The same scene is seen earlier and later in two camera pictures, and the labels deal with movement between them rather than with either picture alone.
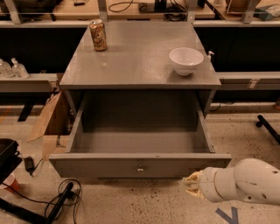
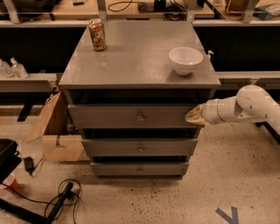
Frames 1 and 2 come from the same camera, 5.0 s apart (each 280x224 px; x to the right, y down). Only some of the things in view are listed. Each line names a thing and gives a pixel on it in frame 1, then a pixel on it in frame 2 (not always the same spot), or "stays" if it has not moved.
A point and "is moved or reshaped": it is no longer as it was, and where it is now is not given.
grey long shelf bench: [227, 81] stays
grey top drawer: [136, 138] is moved or reshaped
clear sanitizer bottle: [18, 69] stays
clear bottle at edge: [5, 69] stays
